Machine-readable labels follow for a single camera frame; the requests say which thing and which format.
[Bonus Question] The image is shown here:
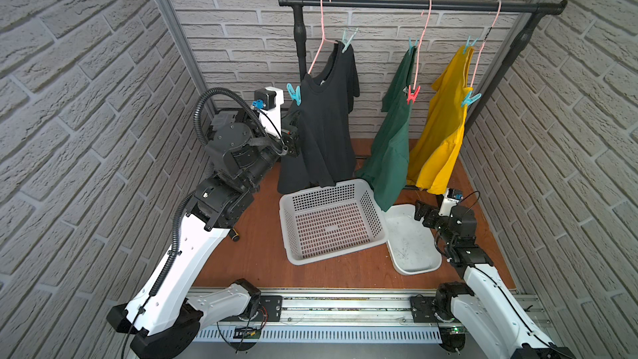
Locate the black t-shirt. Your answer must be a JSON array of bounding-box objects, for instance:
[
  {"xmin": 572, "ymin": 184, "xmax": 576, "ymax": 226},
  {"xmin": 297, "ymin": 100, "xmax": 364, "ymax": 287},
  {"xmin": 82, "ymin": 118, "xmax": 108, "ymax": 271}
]
[{"xmin": 277, "ymin": 42, "xmax": 360, "ymax": 195}]

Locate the pink hanger of black shirt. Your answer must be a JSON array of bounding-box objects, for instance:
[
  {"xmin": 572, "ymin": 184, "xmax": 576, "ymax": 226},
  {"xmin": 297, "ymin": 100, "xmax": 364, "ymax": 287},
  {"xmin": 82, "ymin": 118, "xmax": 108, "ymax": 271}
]
[{"xmin": 306, "ymin": 0, "xmax": 340, "ymax": 76}]

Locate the white perforated laundry basket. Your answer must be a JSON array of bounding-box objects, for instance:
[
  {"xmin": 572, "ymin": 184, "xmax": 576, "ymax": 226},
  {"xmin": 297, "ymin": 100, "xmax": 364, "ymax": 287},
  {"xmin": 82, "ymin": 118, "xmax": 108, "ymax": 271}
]
[{"xmin": 279, "ymin": 179, "xmax": 389, "ymax": 266}]

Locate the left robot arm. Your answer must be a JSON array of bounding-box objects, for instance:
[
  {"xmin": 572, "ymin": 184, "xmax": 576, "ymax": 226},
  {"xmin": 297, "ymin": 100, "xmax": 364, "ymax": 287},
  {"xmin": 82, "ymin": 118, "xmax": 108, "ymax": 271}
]
[{"xmin": 107, "ymin": 87, "xmax": 294, "ymax": 358}]

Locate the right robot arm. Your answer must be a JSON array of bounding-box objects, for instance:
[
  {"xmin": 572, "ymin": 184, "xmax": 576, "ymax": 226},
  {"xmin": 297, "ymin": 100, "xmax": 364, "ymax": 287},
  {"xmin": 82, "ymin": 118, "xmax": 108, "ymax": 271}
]
[{"xmin": 414, "ymin": 201, "xmax": 574, "ymax": 358}]

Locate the pink hanger of green shirt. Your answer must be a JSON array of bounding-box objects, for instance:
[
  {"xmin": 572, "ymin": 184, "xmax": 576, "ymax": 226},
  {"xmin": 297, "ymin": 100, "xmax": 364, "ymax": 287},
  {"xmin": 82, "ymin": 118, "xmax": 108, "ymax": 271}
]
[{"xmin": 412, "ymin": 0, "xmax": 433, "ymax": 93}]

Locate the pink hanger of yellow shirt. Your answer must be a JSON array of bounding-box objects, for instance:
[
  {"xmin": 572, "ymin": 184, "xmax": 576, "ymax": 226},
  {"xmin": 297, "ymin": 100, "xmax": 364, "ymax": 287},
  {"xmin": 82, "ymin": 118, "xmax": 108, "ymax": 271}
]
[{"xmin": 470, "ymin": 0, "xmax": 503, "ymax": 89}]

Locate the white plastic tray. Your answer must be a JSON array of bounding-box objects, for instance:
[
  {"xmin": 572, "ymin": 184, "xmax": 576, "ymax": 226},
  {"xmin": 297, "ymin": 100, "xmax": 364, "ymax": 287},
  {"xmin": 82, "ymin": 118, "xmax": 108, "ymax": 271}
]
[{"xmin": 385, "ymin": 204, "xmax": 442, "ymax": 276}]

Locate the yellow t-shirt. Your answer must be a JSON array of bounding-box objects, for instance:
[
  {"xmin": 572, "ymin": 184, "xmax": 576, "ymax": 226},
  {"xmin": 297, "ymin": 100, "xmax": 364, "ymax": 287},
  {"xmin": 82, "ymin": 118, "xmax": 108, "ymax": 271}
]
[{"xmin": 407, "ymin": 48, "xmax": 475, "ymax": 195}]

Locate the green t-shirt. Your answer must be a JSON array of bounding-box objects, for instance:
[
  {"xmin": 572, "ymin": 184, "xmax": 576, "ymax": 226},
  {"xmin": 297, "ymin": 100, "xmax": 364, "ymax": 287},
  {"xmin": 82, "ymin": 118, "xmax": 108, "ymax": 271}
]
[{"xmin": 356, "ymin": 48, "xmax": 416, "ymax": 211}]

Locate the black toolbox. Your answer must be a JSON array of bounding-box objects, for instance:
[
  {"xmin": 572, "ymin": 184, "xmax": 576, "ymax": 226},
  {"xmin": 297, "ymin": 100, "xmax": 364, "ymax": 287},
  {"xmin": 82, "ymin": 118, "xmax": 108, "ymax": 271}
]
[{"xmin": 206, "ymin": 108, "xmax": 250, "ymax": 140}]

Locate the red clothespin green shirt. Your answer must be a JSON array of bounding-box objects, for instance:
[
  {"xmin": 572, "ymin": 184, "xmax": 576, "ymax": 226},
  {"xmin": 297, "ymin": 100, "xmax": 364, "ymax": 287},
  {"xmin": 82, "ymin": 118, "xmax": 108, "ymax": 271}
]
[{"xmin": 405, "ymin": 85, "xmax": 421, "ymax": 105}]

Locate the teal clothespin lower yellow shirt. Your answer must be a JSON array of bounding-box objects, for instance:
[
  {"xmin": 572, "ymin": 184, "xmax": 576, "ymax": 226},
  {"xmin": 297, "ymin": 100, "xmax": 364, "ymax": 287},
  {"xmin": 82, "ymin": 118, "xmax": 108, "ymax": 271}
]
[{"xmin": 461, "ymin": 91, "xmax": 482, "ymax": 108}]

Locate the teal clothespin yellow shirt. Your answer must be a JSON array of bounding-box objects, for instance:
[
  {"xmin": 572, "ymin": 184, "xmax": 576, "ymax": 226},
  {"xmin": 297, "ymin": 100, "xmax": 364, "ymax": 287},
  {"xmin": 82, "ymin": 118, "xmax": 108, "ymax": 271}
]
[
  {"xmin": 461, "ymin": 91, "xmax": 482, "ymax": 108},
  {"xmin": 463, "ymin": 36, "xmax": 479, "ymax": 53}
]

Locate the teal clothespin upper green shirt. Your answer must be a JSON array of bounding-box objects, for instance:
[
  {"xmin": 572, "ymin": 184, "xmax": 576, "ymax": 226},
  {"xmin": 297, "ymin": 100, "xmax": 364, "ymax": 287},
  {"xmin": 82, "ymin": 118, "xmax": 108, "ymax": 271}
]
[{"xmin": 408, "ymin": 39, "xmax": 419, "ymax": 50}]

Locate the teal clothespin upper yellow shirt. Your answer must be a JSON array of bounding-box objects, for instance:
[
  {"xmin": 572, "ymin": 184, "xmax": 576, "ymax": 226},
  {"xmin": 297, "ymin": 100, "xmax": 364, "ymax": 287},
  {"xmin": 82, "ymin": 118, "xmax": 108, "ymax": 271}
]
[{"xmin": 463, "ymin": 36, "xmax": 479, "ymax": 53}]

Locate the black clothes rack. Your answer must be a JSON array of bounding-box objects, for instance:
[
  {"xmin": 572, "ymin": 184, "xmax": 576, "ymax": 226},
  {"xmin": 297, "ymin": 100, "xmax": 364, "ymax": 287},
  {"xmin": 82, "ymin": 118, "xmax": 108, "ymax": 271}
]
[{"xmin": 277, "ymin": 0, "xmax": 568, "ymax": 129}]

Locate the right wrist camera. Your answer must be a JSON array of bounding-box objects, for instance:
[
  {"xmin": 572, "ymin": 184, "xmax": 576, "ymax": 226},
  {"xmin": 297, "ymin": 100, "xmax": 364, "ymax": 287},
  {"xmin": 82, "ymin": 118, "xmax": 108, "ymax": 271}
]
[{"xmin": 437, "ymin": 188, "xmax": 464, "ymax": 216}]

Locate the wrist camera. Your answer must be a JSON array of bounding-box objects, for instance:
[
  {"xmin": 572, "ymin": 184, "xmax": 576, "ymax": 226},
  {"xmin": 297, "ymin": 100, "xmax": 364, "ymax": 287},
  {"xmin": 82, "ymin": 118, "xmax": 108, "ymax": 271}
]
[
  {"xmin": 437, "ymin": 188, "xmax": 464, "ymax": 216},
  {"xmin": 252, "ymin": 87, "xmax": 284, "ymax": 136}
]

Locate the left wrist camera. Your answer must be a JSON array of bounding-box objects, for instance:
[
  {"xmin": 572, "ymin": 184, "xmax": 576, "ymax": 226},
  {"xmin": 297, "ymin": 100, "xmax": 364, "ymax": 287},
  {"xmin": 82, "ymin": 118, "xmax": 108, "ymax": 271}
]
[{"xmin": 252, "ymin": 87, "xmax": 284, "ymax": 136}]

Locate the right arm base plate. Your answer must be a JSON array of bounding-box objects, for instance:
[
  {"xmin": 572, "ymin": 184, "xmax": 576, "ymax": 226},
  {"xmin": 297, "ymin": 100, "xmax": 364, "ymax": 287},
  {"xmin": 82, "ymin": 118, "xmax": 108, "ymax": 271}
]
[{"xmin": 410, "ymin": 294, "xmax": 455, "ymax": 323}]

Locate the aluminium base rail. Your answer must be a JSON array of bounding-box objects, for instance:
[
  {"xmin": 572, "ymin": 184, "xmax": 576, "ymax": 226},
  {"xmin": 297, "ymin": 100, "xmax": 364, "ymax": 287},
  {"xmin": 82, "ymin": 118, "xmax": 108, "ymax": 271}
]
[{"xmin": 183, "ymin": 287, "xmax": 568, "ymax": 359}]

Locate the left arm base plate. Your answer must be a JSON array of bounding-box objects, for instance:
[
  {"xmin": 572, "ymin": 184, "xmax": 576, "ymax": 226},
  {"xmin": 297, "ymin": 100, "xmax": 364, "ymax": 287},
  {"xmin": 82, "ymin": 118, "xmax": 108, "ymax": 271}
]
[{"xmin": 229, "ymin": 294, "xmax": 283, "ymax": 323}]

